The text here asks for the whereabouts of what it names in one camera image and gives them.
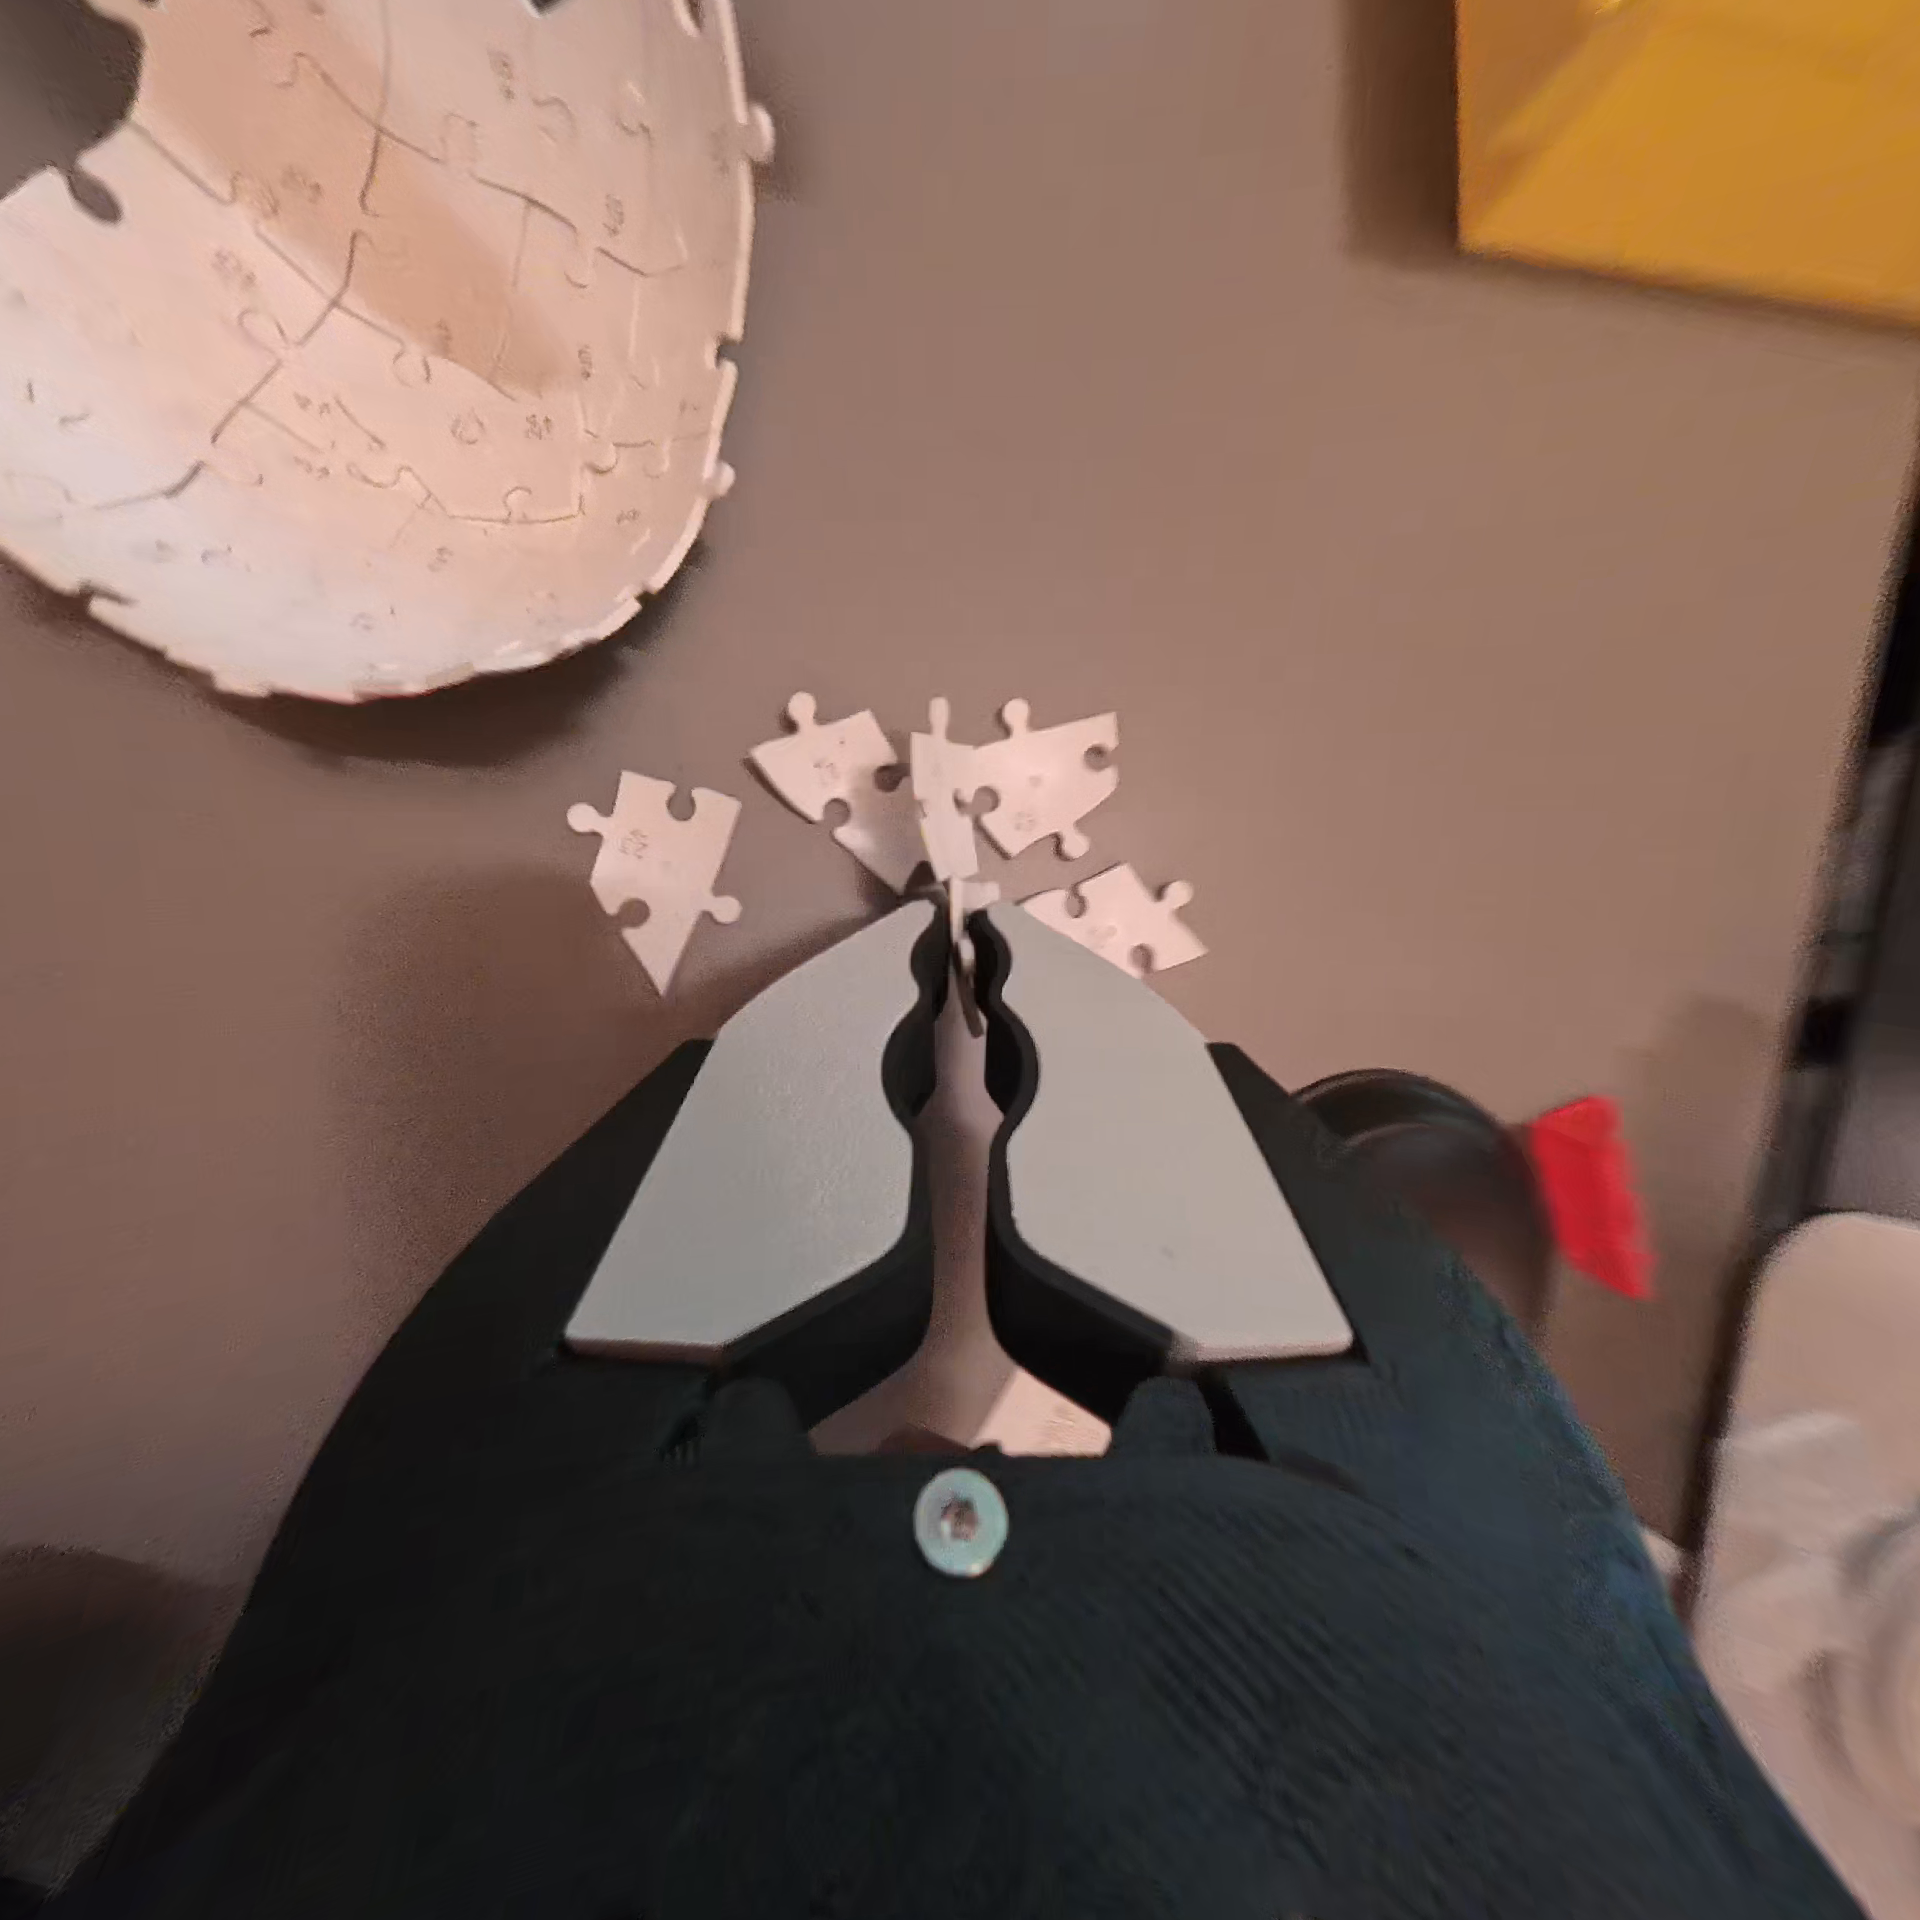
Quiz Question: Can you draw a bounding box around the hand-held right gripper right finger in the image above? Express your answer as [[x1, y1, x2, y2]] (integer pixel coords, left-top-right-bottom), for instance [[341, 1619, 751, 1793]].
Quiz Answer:
[[969, 899, 1355, 1414]]

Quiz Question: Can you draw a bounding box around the red plastic clip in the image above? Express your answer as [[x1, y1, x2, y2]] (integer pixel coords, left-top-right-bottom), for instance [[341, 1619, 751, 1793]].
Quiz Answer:
[[1526, 1095, 1657, 1299]]

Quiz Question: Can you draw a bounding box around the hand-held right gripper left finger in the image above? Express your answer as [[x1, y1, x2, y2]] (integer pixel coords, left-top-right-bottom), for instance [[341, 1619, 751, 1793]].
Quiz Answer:
[[565, 899, 956, 1413]]

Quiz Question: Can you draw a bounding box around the partly built white puzzle ball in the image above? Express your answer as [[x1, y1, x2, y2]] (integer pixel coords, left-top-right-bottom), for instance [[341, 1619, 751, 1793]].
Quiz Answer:
[[0, 0, 777, 703]]

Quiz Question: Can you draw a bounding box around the black rounded panel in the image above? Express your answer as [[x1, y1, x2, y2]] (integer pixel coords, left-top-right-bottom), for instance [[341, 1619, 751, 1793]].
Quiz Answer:
[[1747, 464, 1920, 1277]]

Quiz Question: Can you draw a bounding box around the black dome puzzle stand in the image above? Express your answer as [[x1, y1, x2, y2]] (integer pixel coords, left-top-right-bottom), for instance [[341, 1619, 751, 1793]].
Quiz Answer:
[[1296, 1066, 1550, 1327]]

